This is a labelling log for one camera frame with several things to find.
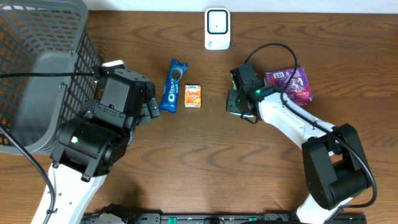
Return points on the teal green snack packet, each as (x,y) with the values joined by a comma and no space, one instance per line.
(238,114)

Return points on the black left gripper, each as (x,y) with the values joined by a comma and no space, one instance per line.
(148,101)

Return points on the red purple snack packet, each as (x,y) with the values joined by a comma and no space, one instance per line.
(298,89)

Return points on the small orange snack box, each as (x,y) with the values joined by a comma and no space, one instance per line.
(192,96)

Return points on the blue Oreo cookie pack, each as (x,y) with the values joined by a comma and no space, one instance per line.
(171,88)

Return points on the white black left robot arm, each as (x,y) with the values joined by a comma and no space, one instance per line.
(88,145)

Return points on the grey plastic mesh basket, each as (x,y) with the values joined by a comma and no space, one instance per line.
(47,57)

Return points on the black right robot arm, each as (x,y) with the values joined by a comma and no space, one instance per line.
(336,168)

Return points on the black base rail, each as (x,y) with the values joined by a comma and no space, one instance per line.
(115,213)

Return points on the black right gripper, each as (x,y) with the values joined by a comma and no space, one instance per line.
(249,112)

